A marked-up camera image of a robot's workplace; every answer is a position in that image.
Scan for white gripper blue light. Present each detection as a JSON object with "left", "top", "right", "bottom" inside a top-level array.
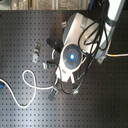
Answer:
[{"left": 56, "top": 44, "right": 83, "bottom": 95}]

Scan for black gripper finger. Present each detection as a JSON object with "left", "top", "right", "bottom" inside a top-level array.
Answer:
[{"left": 48, "top": 87, "right": 58, "bottom": 101}]

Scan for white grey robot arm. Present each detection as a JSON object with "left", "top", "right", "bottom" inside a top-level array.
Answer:
[{"left": 46, "top": 0, "right": 125, "bottom": 100}]

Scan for metal cable clip lower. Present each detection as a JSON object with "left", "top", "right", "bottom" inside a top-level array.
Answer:
[{"left": 32, "top": 54, "right": 38, "bottom": 63}]

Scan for metal cable clip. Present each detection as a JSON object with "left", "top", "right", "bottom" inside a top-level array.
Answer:
[
  {"left": 32, "top": 54, "right": 38, "bottom": 63},
  {"left": 34, "top": 42, "right": 40, "bottom": 55}
]

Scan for metal cable clip upper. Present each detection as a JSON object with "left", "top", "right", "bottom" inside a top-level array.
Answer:
[{"left": 34, "top": 42, "right": 40, "bottom": 55}]

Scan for white yellow cable right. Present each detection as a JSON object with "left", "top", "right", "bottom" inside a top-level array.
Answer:
[{"left": 105, "top": 51, "right": 128, "bottom": 58}]

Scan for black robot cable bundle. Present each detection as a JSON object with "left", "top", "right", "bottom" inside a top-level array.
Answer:
[{"left": 56, "top": 0, "right": 118, "bottom": 96}]

